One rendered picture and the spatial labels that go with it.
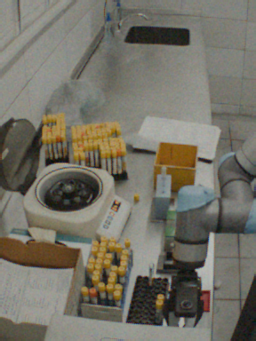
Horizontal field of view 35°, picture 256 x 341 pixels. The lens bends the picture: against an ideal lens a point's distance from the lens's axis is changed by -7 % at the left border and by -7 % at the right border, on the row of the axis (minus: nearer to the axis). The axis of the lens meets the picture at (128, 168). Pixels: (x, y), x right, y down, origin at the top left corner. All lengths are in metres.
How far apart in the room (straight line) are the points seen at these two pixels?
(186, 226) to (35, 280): 0.43
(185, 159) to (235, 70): 2.07
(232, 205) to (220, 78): 2.66
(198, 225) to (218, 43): 2.61
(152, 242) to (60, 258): 0.29
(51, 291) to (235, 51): 2.69
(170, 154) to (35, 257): 0.62
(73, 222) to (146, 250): 0.22
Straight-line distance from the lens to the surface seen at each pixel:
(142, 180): 1.42
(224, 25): 3.30
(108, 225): 1.20
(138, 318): 1.03
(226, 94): 3.54
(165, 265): 1.12
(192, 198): 0.83
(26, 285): 1.07
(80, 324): 0.70
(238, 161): 0.93
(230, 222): 0.85
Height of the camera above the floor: 1.77
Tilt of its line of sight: 37 degrees down
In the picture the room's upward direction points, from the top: 2 degrees counter-clockwise
